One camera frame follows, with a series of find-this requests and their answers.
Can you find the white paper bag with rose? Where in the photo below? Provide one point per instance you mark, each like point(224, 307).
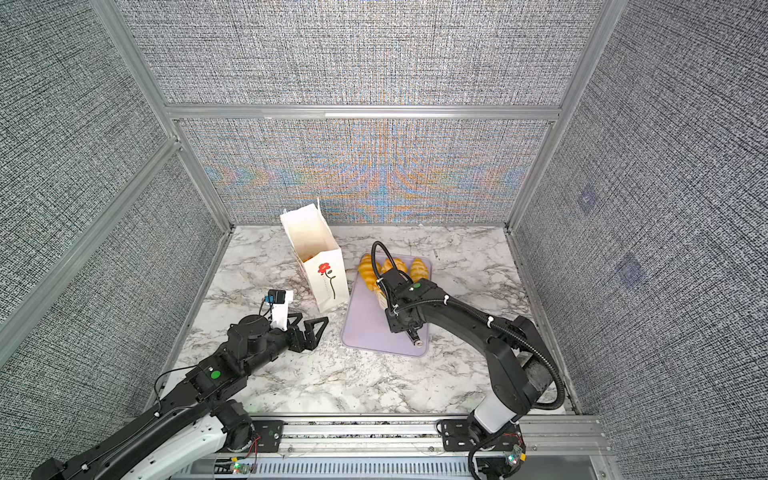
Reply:
point(319, 255)

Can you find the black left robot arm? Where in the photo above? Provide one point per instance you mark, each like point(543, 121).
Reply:
point(205, 392)

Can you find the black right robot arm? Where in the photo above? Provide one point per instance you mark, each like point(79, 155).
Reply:
point(523, 373)

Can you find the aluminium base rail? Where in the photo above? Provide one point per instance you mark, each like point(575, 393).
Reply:
point(386, 446)

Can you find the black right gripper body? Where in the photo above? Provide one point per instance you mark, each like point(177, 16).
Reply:
point(395, 321)

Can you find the croissant top left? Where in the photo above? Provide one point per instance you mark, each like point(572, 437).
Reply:
point(366, 271)

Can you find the lilac plastic tray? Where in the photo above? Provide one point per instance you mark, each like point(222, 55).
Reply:
point(365, 326)

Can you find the croissant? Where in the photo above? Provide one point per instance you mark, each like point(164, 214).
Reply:
point(418, 270)
point(366, 271)

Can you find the croissant top right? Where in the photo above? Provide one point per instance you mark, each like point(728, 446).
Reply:
point(418, 270)

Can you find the twisted bun top middle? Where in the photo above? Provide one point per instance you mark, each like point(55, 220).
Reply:
point(396, 264)

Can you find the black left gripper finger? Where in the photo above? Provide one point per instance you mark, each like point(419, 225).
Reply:
point(313, 332)
point(300, 333)

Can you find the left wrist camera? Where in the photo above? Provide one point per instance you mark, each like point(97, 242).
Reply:
point(278, 302)

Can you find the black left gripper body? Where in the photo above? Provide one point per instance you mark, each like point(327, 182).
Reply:
point(278, 343)

